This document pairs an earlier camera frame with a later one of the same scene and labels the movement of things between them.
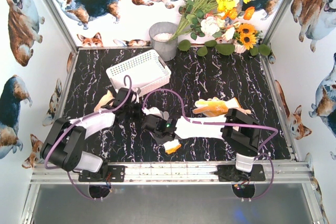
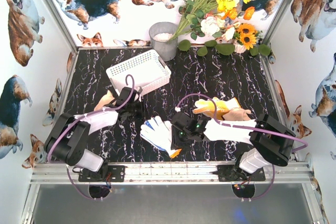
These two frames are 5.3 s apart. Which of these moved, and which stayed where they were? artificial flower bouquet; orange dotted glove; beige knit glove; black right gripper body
Moved: black right gripper body
Stayed: artificial flower bouquet; orange dotted glove; beige knit glove
